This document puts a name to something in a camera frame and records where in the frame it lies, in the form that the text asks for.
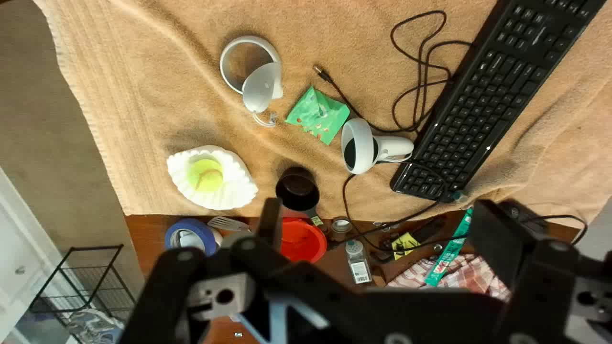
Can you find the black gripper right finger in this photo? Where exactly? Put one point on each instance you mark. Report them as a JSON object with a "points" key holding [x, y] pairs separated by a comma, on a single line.
{"points": [[554, 286]]}

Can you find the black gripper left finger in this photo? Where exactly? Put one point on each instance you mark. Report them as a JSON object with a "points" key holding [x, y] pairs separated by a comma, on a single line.
{"points": [[172, 286]]}

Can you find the green packet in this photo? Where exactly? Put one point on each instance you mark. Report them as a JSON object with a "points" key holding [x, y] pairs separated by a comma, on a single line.
{"points": [[315, 114]]}

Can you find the white fluted paper bowl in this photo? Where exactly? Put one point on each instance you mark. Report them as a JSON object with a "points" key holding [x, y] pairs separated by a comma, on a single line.
{"points": [[183, 172]]}

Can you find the black yellow packet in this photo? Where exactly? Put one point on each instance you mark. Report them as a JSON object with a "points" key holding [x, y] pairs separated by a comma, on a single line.
{"points": [[403, 242]]}

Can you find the blue tape roll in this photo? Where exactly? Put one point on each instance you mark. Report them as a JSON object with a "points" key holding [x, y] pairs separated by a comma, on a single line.
{"points": [[202, 231]]}

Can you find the red white striped cloth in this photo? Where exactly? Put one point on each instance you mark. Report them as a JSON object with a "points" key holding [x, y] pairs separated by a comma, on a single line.
{"points": [[470, 273]]}

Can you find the green tube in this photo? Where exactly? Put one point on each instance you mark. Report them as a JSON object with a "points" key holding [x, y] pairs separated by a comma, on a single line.
{"points": [[449, 250]]}

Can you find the yellow-green tennis ball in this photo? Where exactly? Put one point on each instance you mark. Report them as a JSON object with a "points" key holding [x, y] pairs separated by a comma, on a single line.
{"points": [[204, 173]]}

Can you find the small black cup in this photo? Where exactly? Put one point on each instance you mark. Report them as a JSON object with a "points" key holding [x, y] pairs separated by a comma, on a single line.
{"points": [[296, 191]]}

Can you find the small clear bottle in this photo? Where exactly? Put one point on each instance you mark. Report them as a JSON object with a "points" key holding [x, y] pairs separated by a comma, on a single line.
{"points": [[357, 263]]}

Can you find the black computer keyboard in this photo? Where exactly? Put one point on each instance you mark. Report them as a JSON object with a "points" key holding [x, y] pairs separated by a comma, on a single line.
{"points": [[489, 95]]}

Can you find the tan terry towel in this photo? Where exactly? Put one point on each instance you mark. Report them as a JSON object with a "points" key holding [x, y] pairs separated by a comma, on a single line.
{"points": [[158, 76]]}

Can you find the white handheld controller black face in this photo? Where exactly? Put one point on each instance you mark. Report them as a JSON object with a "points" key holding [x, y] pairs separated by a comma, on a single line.
{"points": [[359, 143]]}

